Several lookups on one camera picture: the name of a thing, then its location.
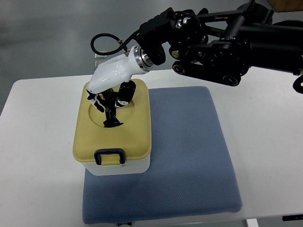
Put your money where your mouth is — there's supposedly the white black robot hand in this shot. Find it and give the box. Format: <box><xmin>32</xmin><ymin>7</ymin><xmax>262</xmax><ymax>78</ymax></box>
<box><xmin>87</xmin><ymin>45</ymin><xmax>153</xmax><ymax>113</ymax></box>

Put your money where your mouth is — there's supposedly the white storage box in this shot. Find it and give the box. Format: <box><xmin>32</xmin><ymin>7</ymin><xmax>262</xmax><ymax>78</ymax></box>
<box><xmin>82</xmin><ymin>154</ymin><xmax>150</xmax><ymax>176</ymax></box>

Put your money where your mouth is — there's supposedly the blue cushion mat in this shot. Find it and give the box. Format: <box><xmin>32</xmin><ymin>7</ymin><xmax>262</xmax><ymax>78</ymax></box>
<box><xmin>82</xmin><ymin>87</ymin><xmax>242</xmax><ymax>224</ymax></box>

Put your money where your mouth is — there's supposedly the black table label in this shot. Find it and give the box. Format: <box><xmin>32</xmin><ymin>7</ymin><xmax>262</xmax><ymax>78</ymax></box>
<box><xmin>117</xmin><ymin>222</ymin><xmax>132</xmax><ymax>227</ymax></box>

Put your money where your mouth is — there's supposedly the upper floor metal plate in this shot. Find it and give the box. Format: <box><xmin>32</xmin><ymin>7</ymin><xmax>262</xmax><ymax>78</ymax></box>
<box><xmin>94</xmin><ymin>54</ymin><xmax>107</xmax><ymax>59</ymax></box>

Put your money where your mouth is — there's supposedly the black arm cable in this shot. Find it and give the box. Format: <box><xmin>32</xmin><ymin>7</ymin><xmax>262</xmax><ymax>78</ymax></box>
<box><xmin>90</xmin><ymin>33</ymin><xmax>130</xmax><ymax>57</ymax></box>

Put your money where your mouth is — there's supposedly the yellow box lid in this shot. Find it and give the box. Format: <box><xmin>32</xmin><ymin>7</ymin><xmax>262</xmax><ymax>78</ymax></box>
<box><xmin>72</xmin><ymin>79</ymin><xmax>152</xmax><ymax>164</ymax></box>

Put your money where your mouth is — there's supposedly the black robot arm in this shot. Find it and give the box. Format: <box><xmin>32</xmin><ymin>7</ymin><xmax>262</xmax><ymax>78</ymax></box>
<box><xmin>131</xmin><ymin>0</ymin><xmax>303</xmax><ymax>93</ymax></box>

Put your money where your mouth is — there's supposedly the black table edge bracket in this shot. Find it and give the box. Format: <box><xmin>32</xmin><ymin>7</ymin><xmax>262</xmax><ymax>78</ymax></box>
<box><xmin>282</xmin><ymin>214</ymin><xmax>303</xmax><ymax>221</ymax></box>

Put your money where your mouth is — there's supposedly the brown cardboard box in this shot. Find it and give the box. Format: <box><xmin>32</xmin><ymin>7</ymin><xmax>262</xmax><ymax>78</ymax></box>
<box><xmin>268</xmin><ymin>0</ymin><xmax>303</xmax><ymax>12</ymax></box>

